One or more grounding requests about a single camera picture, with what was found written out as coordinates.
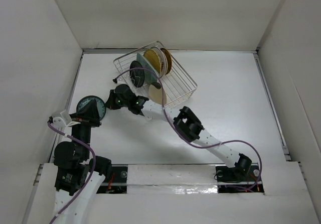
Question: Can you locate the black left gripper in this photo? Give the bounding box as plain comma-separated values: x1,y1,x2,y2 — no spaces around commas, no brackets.
68,98,102,159

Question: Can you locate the blue and white plate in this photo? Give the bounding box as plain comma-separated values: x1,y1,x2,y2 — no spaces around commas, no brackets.
76,95,106,120

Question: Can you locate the glossy black plate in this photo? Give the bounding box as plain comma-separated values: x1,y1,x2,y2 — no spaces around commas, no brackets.
129,60,145,88

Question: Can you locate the beige plate with writing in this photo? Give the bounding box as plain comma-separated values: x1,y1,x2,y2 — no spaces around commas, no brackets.
148,82,167,105

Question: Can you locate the woven bamboo round plate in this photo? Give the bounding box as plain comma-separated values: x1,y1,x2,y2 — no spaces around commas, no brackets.
143,49,161,73

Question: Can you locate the white plate red pattern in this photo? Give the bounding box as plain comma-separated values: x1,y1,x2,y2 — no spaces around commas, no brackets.
151,46,168,78

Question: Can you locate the yellow patterned plate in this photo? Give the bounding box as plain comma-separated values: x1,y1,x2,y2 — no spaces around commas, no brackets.
161,48,172,74

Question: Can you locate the light green rectangular dish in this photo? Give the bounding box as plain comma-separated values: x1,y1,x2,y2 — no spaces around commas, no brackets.
136,53,159,84

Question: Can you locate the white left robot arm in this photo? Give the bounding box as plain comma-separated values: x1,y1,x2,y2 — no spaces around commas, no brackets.
47,97,112,223

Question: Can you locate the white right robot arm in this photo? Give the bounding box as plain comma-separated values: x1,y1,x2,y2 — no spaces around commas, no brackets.
105,84,252,180

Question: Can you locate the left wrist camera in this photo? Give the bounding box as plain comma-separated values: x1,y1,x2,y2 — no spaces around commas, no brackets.
49,110,74,128

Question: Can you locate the silver wire dish rack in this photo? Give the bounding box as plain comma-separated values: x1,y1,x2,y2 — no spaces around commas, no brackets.
113,41,197,107

